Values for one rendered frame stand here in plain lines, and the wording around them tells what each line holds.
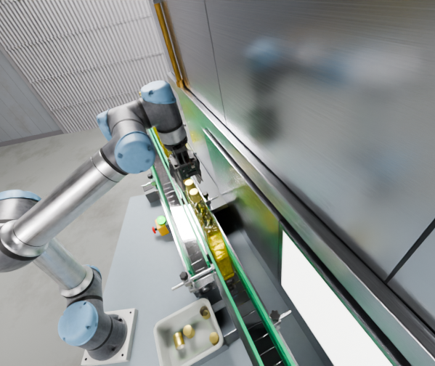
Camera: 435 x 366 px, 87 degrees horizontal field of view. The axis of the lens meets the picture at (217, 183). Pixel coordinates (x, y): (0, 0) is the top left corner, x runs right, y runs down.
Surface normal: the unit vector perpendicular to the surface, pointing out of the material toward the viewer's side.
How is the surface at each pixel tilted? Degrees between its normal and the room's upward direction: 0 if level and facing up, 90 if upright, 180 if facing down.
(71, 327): 8
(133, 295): 0
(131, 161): 90
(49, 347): 0
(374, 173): 90
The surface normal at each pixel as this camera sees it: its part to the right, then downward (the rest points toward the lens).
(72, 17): 0.07, 0.69
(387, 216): -0.90, 0.40
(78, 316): -0.11, -0.62
